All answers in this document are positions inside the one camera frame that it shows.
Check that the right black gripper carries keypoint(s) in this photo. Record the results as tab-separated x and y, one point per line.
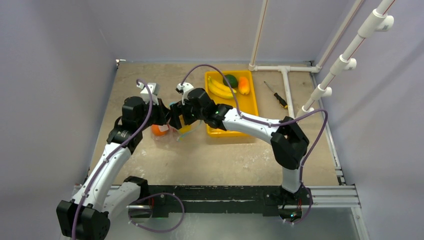
177	114

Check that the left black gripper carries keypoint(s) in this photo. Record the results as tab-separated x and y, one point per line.
163	113

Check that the yellow lemon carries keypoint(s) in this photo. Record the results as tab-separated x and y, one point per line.
185	129

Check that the orange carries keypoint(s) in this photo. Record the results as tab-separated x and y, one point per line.
159	130

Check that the clear zip top bag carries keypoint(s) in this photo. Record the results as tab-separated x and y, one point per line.
173	133

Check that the yellow banana bunch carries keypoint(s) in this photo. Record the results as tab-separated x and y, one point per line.
219	89

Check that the green avocado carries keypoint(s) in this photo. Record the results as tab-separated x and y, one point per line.
230	81

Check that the yellow plastic tray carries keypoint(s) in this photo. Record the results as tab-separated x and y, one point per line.
247	102

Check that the orange mango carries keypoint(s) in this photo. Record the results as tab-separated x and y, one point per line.
244	85

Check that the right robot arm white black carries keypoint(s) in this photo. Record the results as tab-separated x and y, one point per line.
289	143

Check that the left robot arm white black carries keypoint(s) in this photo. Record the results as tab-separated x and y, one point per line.
85	217

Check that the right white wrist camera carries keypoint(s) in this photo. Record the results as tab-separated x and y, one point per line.
184	89

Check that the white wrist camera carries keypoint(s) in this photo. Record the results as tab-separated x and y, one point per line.
184	89
149	91

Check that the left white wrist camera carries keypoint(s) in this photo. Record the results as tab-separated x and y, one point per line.
149	91

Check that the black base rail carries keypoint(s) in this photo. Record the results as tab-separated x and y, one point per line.
269	201

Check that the black handled screwdriver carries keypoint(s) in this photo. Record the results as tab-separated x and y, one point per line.
280	100

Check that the aluminium frame rail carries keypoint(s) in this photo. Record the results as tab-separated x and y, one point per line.
341	196

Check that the white pvc pipe frame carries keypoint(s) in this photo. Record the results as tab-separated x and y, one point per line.
377	21

